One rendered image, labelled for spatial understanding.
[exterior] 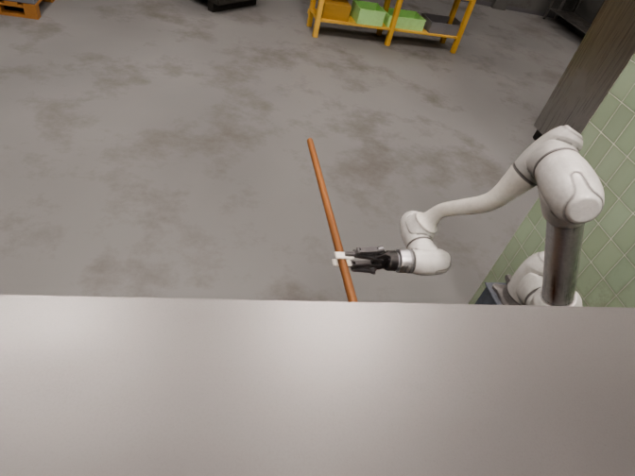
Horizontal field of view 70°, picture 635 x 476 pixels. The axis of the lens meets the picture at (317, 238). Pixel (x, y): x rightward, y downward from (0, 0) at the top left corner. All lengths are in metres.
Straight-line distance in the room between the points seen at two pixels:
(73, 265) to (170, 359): 2.98
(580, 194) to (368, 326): 1.11
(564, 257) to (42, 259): 2.84
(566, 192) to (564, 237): 0.20
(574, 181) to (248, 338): 1.19
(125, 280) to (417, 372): 2.87
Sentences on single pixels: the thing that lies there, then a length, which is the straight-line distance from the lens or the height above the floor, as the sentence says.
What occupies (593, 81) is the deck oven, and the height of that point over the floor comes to 0.90.
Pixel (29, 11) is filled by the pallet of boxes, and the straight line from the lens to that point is 6.60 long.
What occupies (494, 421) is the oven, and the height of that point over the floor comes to 2.10.
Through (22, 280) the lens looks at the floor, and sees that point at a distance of 3.21.
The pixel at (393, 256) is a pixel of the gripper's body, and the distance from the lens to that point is 1.67.
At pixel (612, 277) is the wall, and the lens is 2.40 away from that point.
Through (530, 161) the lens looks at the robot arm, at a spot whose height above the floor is 1.69.
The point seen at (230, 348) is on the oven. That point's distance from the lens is 0.25.
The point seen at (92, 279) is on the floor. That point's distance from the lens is 3.12.
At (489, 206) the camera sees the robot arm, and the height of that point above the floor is 1.49.
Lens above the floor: 2.31
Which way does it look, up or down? 42 degrees down
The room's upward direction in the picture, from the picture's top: 15 degrees clockwise
